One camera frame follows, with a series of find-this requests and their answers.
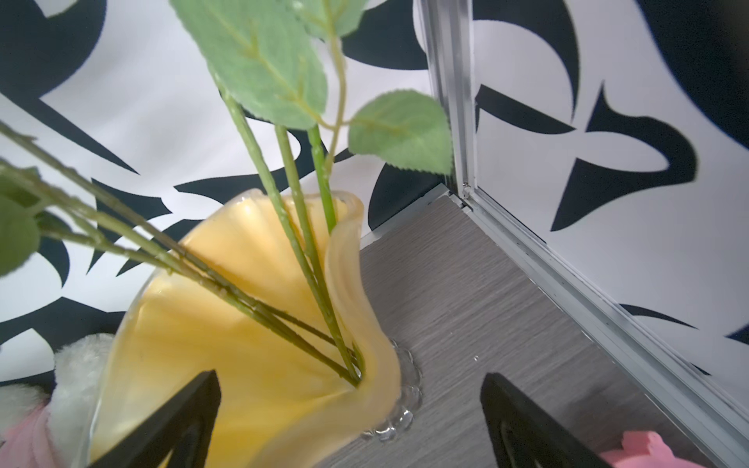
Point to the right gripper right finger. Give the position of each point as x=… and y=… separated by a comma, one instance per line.
x=524, y=435

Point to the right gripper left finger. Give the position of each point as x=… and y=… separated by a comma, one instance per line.
x=178, y=434

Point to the yellow wavy glass vase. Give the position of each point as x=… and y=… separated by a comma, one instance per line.
x=280, y=407

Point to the pink alarm clock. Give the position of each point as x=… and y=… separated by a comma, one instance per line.
x=644, y=449

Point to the white teddy bear pink shirt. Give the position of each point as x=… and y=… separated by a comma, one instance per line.
x=50, y=429

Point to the pink and white flower bouquet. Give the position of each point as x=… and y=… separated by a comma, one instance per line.
x=119, y=91

